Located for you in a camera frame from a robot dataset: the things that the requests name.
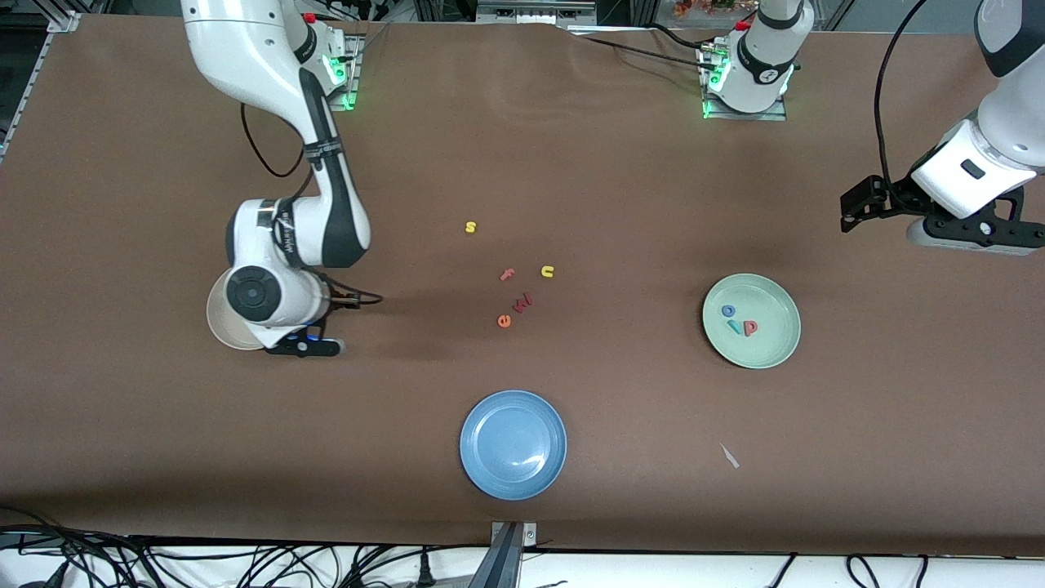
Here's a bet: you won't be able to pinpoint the beige brown plate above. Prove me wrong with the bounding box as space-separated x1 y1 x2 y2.
206 269 270 351

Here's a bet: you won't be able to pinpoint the green plate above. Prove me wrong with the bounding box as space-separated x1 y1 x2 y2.
702 273 802 370

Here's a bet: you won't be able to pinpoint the orange flowers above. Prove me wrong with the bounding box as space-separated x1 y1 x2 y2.
674 0 756 19

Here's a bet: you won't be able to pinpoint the blue plate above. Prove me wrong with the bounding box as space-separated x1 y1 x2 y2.
459 390 568 501

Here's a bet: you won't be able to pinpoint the brown table cover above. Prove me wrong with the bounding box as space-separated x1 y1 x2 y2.
0 15 1045 558

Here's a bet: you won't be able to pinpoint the dark aluminium profile beam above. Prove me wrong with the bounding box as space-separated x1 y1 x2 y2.
467 523 523 588

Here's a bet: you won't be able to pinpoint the silver device box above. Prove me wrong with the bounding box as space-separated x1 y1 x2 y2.
476 0 598 25

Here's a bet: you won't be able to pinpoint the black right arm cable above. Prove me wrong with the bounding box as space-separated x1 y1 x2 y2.
240 102 385 310

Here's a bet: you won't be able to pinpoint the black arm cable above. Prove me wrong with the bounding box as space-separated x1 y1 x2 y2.
240 102 385 310
874 0 936 189

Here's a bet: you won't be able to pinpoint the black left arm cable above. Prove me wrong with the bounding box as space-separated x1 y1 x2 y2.
874 0 936 189

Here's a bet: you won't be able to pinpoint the tangled black floor cable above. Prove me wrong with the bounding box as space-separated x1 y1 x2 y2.
0 506 164 588
122 539 491 588

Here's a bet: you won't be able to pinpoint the black cable on table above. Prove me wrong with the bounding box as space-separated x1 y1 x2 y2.
571 23 723 74

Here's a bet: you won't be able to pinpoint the black looped floor cable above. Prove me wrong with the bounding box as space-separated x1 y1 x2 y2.
845 554 932 588

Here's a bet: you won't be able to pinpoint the aluminium frame rail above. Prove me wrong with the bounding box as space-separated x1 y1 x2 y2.
0 11 82 164

